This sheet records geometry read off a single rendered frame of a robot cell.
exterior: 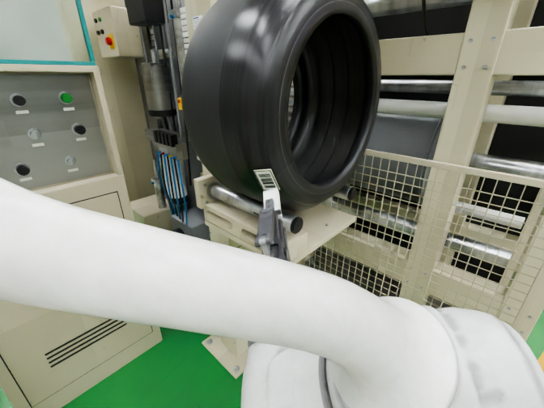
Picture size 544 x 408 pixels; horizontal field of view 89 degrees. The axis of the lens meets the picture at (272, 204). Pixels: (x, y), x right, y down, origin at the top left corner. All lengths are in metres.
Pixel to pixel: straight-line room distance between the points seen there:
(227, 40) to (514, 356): 0.59
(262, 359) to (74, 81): 1.04
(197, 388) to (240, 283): 1.34
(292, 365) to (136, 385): 1.28
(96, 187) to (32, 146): 0.21
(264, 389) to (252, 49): 0.51
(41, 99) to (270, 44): 0.80
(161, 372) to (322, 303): 1.43
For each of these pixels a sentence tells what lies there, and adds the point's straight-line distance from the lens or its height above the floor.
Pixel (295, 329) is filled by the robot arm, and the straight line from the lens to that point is 0.18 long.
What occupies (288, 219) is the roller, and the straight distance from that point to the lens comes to 0.69.
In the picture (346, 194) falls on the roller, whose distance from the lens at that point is 0.90.
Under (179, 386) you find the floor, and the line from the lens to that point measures 1.52.
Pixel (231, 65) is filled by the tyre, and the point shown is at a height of 1.26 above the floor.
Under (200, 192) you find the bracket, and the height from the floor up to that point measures 0.91.
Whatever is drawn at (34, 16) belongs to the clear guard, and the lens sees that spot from 1.16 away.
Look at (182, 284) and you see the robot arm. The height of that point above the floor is 1.14.
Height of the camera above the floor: 1.24
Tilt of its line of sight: 25 degrees down
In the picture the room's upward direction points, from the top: straight up
